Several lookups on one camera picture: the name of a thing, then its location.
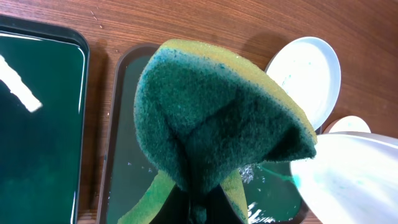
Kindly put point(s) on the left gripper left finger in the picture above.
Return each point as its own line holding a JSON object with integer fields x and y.
{"x": 175, "y": 210}

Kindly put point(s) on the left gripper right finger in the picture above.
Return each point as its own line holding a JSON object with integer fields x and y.
{"x": 219, "y": 209}

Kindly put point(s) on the green yellow scrub sponge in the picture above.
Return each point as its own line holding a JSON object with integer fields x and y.
{"x": 201, "y": 113}

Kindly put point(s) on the white plate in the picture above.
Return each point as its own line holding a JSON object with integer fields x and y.
{"x": 348, "y": 124}
{"x": 309, "y": 71}
{"x": 352, "y": 178}

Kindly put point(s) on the dark green serving tray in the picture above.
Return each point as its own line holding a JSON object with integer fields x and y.
{"x": 269, "y": 187}

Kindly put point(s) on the black water basin tray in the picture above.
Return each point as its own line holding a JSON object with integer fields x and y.
{"x": 44, "y": 69}

